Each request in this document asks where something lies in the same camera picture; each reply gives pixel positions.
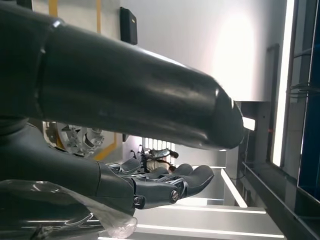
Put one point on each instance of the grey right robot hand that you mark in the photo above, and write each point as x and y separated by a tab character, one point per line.
62	169

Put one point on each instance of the black case with yellow sticker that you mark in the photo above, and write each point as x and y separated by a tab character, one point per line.
128	26

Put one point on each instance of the clear plastic film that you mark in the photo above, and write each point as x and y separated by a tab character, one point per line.
105	218

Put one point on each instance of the dark glossy robot body shell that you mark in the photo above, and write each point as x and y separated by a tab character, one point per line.
112	89

